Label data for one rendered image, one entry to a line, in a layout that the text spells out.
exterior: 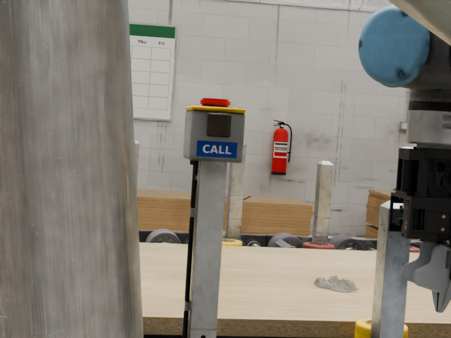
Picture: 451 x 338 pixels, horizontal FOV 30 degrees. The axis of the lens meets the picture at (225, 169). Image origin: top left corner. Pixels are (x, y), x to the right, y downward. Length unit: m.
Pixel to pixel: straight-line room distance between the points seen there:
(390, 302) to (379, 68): 0.36
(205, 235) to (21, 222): 0.60
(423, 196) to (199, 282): 0.31
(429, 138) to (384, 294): 0.24
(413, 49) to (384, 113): 7.75
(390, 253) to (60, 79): 0.74
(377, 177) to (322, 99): 0.98
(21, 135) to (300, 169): 8.01
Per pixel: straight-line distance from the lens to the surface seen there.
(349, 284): 1.64
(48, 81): 0.51
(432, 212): 1.08
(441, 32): 0.76
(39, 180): 0.52
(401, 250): 1.17
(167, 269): 1.70
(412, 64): 0.94
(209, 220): 1.10
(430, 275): 1.11
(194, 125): 1.07
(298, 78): 8.48
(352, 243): 2.74
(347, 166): 8.60
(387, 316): 1.19
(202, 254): 1.10
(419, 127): 1.08
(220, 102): 1.09
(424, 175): 1.09
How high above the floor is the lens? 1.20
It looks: 3 degrees down
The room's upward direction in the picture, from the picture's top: 4 degrees clockwise
